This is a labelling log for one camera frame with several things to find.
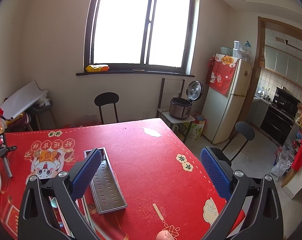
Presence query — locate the mint green spoon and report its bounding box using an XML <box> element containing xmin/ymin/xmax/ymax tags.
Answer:
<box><xmin>50</xmin><ymin>197</ymin><xmax>58</xmax><ymax>209</ymax></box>

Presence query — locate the black kitchen stove unit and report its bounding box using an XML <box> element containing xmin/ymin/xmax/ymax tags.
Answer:
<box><xmin>260</xmin><ymin>87</ymin><xmax>301</xmax><ymax>146</ymax></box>

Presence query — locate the person's right hand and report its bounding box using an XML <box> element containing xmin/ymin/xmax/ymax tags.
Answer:
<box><xmin>156</xmin><ymin>230</ymin><xmax>175</xmax><ymax>240</ymax></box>

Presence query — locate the stainless steel utensil tray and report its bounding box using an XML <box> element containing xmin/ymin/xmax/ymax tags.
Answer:
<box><xmin>85</xmin><ymin>147</ymin><xmax>128</xmax><ymax>215</ymax></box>

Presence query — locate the red printed table mat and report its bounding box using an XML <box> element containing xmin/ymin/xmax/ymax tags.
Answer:
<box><xmin>0</xmin><ymin>119</ymin><xmax>226</xmax><ymax>239</ymax></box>

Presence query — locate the colourful box under table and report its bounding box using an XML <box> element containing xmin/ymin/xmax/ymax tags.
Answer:
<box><xmin>176</xmin><ymin>115</ymin><xmax>206</xmax><ymax>141</ymax></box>

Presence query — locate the white refrigerator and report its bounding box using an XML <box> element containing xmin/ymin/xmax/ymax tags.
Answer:
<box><xmin>201</xmin><ymin>58</ymin><xmax>252</xmax><ymax>144</ymax></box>

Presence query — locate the electric rice cooker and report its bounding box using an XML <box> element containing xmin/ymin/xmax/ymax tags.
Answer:
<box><xmin>169</xmin><ymin>80</ymin><xmax>203</xmax><ymax>120</ymax></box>

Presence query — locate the black round stool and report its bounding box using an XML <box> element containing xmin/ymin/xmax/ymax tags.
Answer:
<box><xmin>94</xmin><ymin>92</ymin><xmax>120</xmax><ymax>124</ymax></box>

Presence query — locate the small white side table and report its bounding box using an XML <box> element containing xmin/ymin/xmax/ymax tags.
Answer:
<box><xmin>156</xmin><ymin>108</ymin><xmax>195</xmax><ymax>143</ymax></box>

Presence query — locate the yellow bag on windowsill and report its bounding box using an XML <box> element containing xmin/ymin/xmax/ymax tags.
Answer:
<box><xmin>85</xmin><ymin>64</ymin><xmax>109</xmax><ymax>73</ymax></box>

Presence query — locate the dark framed window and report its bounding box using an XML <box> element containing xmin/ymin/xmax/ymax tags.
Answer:
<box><xmin>82</xmin><ymin>0</ymin><xmax>197</xmax><ymax>76</ymax></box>

